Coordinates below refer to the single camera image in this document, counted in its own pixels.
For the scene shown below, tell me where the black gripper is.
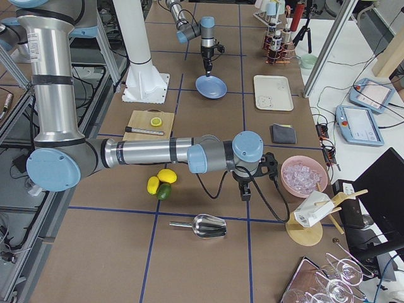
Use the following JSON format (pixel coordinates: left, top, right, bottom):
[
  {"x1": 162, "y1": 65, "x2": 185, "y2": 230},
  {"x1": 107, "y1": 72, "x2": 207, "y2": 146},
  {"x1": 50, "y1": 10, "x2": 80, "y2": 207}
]
[
  {"x1": 201, "y1": 44, "x2": 225, "y2": 76},
  {"x1": 232, "y1": 152, "x2": 278, "y2": 201}
]

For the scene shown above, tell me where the blue plate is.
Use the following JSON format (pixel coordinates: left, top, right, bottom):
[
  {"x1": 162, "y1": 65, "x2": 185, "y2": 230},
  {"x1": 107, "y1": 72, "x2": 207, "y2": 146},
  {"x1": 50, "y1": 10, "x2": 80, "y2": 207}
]
[{"x1": 195, "y1": 76, "x2": 227, "y2": 99}]

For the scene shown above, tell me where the steel ice scoop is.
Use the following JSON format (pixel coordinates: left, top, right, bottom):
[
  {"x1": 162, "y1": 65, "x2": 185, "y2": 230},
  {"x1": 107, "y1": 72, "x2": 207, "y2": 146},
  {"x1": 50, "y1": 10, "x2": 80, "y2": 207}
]
[{"x1": 169, "y1": 214, "x2": 227, "y2": 239}]

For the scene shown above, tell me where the pink bowl of ice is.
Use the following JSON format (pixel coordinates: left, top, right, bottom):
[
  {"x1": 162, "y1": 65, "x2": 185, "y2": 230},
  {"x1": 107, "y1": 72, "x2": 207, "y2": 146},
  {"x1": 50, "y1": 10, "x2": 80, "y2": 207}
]
[{"x1": 281, "y1": 155, "x2": 328, "y2": 198}]

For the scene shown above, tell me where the grey yellow folded cloth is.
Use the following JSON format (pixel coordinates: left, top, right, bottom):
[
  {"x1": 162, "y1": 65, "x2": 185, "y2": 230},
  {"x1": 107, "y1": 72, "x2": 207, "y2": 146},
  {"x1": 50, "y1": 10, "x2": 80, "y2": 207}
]
[{"x1": 270, "y1": 124, "x2": 297, "y2": 144}]

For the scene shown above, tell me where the dark drink bottle front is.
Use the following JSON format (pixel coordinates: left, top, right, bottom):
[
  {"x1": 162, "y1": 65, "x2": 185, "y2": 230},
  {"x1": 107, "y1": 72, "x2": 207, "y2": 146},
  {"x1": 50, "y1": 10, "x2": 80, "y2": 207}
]
[{"x1": 270, "y1": 30, "x2": 282, "y2": 62}]

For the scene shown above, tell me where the dark drink bottle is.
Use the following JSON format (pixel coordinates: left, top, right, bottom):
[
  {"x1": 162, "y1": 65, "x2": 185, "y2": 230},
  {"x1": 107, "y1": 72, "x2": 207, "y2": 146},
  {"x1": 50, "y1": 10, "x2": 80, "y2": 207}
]
[
  {"x1": 270, "y1": 30, "x2": 282, "y2": 62},
  {"x1": 266, "y1": 23, "x2": 276, "y2": 50}
]

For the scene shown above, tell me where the cream bear tray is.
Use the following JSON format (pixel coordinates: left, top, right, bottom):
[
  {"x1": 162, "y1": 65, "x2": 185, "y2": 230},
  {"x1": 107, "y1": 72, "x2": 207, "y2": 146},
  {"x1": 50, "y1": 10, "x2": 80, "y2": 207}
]
[{"x1": 253, "y1": 75, "x2": 294, "y2": 111}]

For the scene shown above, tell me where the dark drink bottle left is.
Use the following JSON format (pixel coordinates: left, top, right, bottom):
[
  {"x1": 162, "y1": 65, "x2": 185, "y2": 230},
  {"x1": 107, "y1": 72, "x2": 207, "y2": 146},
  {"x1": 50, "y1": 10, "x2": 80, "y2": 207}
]
[{"x1": 266, "y1": 23, "x2": 276, "y2": 50}]

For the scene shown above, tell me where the white paper carton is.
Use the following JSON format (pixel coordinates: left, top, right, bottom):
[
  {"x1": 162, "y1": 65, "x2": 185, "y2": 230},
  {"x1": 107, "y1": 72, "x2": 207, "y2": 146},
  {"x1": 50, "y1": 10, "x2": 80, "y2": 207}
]
[{"x1": 294, "y1": 191, "x2": 335, "y2": 228}]

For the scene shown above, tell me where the wooden cup stand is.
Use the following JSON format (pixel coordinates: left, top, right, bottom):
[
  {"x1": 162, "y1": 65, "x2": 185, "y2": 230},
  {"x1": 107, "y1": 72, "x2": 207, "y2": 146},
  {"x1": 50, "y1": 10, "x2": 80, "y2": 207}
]
[{"x1": 285, "y1": 189, "x2": 368, "y2": 246}]

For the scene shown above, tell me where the lemon half slice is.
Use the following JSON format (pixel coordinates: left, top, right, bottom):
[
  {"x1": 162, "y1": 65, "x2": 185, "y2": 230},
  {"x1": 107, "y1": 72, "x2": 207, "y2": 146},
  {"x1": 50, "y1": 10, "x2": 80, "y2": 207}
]
[{"x1": 150, "y1": 117, "x2": 163, "y2": 128}]

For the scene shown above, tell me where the large yellow lemon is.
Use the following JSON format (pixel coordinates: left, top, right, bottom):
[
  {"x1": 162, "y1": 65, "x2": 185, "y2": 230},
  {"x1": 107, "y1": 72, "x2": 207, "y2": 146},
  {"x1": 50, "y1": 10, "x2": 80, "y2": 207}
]
[{"x1": 157, "y1": 169, "x2": 177, "y2": 184}]

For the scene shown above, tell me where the green lime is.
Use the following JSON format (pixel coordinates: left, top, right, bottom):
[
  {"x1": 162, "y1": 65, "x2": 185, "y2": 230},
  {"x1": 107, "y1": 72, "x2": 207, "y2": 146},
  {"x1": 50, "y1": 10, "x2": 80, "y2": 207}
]
[{"x1": 156, "y1": 183, "x2": 172, "y2": 201}]

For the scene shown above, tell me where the wooden cutting board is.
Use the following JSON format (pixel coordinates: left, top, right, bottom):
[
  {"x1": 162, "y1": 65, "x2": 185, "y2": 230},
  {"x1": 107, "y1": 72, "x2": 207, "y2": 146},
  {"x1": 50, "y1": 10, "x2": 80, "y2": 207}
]
[{"x1": 123, "y1": 110, "x2": 175, "y2": 141}]

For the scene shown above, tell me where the small yellow lemon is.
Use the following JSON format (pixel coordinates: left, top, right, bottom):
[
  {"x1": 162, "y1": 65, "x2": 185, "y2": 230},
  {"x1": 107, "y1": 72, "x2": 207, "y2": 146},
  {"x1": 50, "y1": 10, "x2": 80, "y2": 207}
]
[{"x1": 146, "y1": 176, "x2": 160, "y2": 195}]

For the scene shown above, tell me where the green bowl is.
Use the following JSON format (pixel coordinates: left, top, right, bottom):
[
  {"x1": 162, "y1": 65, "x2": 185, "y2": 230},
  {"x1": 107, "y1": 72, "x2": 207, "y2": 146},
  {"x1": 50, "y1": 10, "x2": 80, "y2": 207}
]
[{"x1": 300, "y1": 54, "x2": 318, "y2": 69}]

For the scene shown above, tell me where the steel muddler black cap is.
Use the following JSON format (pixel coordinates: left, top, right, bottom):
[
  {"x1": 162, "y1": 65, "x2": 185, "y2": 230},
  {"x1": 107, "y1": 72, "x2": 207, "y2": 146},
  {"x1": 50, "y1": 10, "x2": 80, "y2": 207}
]
[{"x1": 125, "y1": 126, "x2": 165, "y2": 136}]

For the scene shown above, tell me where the red cylinder bottle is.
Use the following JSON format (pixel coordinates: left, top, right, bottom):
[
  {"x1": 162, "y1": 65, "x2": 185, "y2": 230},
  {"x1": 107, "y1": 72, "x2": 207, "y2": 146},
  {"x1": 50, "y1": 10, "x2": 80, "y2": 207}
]
[{"x1": 290, "y1": 1, "x2": 306, "y2": 32}]

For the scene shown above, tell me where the black tripod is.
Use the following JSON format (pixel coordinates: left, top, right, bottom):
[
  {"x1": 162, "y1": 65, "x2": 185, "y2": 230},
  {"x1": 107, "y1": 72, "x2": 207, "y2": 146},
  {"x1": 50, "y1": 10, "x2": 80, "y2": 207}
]
[{"x1": 292, "y1": 0, "x2": 317, "y2": 54}]

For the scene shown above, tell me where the glass rack tray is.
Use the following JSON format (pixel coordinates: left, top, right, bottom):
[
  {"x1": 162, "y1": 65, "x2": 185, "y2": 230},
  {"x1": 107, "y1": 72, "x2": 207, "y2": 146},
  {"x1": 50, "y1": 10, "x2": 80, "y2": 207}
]
[{"x1": 280, "y1": 251, "x2": 374, "y2": 302}]

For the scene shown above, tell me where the near teach pendant tablet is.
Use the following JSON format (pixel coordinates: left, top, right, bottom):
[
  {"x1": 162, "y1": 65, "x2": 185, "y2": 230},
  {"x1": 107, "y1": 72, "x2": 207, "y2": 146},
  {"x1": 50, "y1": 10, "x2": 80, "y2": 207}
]
[{"x1": 335, "y1": 105, "x2": 384, "y2": 146}]

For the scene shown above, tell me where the teach pendant tablet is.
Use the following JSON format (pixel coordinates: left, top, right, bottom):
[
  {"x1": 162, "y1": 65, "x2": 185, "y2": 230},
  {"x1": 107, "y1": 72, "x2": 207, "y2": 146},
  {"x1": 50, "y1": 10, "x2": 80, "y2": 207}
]
[
  {"x1": 335, "y1": 105, "x2": 384, "y2": 146},
  {"x1": 349, "y1": 78, "x2": 396, "y2": 114}
]

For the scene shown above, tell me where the black monitor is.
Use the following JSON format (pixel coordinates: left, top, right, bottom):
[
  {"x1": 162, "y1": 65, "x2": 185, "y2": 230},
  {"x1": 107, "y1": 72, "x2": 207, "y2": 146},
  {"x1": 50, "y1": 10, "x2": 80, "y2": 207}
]
[{"x1": 341, "y1": 147, "x2": 403, "y2": 261}]

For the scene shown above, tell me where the far teach pendant tablet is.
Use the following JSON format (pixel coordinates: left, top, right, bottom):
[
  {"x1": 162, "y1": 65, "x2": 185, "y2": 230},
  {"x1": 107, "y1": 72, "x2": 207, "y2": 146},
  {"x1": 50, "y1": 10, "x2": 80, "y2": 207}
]
[{"x1": 349, "y1": 78, "x2": 396, "y2": 114}]

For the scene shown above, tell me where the copper wire bottle rack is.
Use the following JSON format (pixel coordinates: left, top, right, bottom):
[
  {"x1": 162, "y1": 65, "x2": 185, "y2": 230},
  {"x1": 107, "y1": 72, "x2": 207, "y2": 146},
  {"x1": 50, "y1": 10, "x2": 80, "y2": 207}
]
[{"x1": 262, "y1": 28, "x2": 297, "y2": 64}]

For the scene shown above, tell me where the white wire cup rack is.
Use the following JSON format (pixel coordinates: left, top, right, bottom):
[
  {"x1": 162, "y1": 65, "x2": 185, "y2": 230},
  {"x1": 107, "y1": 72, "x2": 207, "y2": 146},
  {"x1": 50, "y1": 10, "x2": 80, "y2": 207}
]
[{"x1": 253, "y1": 0, "x2": 286, "y2": 25}]

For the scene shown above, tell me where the aluminium frame post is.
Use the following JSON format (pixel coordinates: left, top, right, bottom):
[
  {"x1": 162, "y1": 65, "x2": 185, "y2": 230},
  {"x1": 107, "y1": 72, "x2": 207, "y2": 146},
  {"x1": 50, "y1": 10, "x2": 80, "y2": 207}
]
[{"x1": 302, "y1": 0, "x2": 358, "y2": 98}]

